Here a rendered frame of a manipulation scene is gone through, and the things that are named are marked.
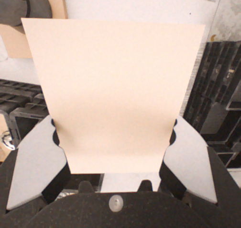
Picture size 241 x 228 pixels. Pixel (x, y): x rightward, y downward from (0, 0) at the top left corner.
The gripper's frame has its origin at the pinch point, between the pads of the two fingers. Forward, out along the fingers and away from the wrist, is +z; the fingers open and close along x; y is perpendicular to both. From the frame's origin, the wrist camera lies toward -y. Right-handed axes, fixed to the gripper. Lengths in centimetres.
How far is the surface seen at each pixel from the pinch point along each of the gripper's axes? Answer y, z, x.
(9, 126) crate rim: 15.2, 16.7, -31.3
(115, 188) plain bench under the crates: 97, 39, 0
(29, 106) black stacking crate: 11.4, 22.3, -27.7
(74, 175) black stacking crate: 51, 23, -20
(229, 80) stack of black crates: 11, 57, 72
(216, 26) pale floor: -24, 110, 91
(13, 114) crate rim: 11.2, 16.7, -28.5
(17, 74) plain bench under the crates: 5, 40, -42
